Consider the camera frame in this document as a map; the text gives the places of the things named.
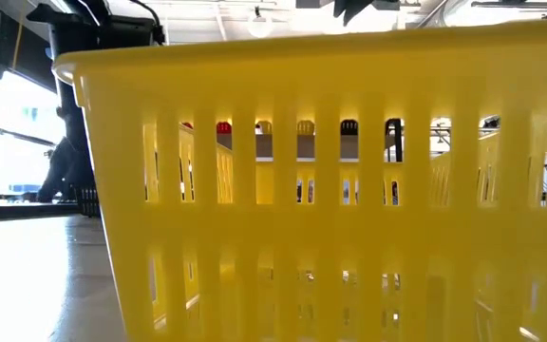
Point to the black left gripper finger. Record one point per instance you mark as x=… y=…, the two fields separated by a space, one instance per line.
x=57 y=183

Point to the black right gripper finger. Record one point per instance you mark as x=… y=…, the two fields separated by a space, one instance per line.
x=347 y=9

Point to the red plastic basket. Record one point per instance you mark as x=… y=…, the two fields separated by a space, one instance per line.
x=223 y=127

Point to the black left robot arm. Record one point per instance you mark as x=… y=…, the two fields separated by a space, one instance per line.
x=102 y=33

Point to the round white ceiling lamp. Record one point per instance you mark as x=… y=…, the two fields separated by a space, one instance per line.
x=259 y=26

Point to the yellow plastic basket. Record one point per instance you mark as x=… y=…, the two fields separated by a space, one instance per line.
x=305 y=127
x=302 y=228

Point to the black table edge rail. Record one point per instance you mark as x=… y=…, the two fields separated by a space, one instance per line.
x=26 y=210

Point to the grey overhead rail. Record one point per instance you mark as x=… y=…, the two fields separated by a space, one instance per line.
x=511 y=4

